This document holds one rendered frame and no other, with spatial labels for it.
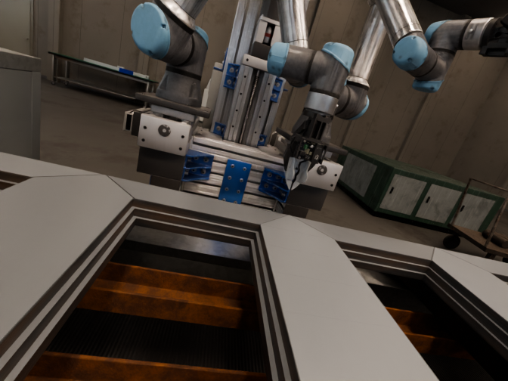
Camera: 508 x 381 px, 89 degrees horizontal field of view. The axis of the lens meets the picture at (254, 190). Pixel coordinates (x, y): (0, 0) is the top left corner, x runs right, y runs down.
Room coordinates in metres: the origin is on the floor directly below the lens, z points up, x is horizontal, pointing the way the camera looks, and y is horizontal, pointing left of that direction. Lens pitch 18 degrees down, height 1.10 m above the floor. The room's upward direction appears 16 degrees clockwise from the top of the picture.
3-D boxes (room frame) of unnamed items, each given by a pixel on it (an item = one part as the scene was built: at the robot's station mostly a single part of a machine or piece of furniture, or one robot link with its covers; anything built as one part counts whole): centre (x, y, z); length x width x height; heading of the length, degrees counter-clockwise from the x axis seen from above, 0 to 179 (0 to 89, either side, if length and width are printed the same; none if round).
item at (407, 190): (4.89, -2.67, 0.40); 2.03 x 1.86 x 0.80; 100
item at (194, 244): (0.80, -0.28, 0.67); 1.30 x 0.20 x 0.03; 101
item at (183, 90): (0.92, 0.33, 1.09); 0.15 x 0.15 x 0.10
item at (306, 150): (0.68, -0.10, 1.06); 0.09 x 0.08 x 0.12; 11
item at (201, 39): (0.91, 0.34, 1.20); 0.13 x 0.12 x 0.14; 168
